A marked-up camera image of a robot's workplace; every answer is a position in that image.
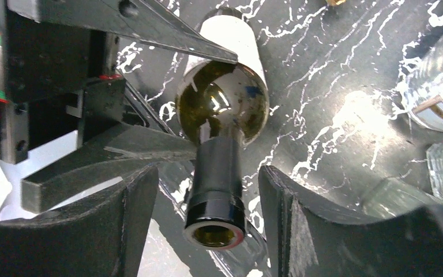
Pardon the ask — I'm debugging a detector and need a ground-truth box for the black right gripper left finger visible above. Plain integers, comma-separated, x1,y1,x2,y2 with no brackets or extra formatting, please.
0,166,159,276

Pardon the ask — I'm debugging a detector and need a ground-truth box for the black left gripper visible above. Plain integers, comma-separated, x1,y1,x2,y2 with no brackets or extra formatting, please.
0,1,196,214

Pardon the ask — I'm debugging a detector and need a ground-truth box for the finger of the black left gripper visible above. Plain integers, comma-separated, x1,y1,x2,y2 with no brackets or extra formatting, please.
7,0,238,63

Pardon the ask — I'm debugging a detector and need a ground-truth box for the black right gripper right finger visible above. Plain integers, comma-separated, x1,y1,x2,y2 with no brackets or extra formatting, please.
258,166,443,276

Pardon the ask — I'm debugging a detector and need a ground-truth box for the green bottle with black capsule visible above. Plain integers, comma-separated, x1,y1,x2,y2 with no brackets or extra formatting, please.
175,9,270,251

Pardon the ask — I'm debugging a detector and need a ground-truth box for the clear round glass bottle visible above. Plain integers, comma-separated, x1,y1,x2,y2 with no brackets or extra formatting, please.
400,35,443,132

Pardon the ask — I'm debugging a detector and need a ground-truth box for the clear bottle with cork stopper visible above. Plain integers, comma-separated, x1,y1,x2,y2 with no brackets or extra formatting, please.
359,177,443,219

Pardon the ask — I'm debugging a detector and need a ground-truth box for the brown bottle with gold cap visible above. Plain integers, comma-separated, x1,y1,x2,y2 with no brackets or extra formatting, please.
325,0,346,6

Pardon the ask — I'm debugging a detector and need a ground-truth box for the black aluminium base frame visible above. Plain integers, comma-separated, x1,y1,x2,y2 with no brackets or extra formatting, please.
125,83,271,276

